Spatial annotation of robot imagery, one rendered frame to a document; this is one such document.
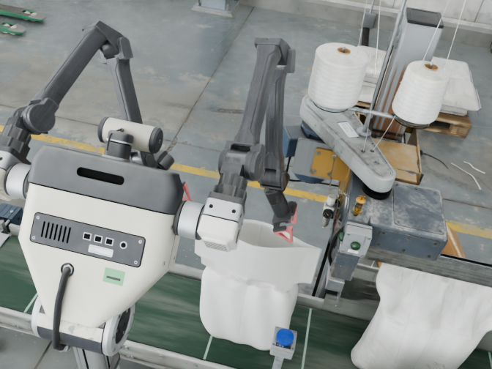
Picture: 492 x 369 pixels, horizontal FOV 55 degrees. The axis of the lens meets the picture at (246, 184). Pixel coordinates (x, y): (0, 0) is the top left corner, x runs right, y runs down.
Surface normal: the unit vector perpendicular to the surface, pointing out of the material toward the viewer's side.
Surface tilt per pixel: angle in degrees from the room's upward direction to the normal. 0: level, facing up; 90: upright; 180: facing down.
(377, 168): 0
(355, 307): 90
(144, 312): 0
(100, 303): 50
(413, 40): 90
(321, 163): 90
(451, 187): 0
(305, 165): 90
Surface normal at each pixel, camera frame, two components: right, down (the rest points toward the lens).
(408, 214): 0.09, -0.75
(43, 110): 0.81, 0.00
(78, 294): -0.11, 0.00
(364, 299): -0.22, 0.62
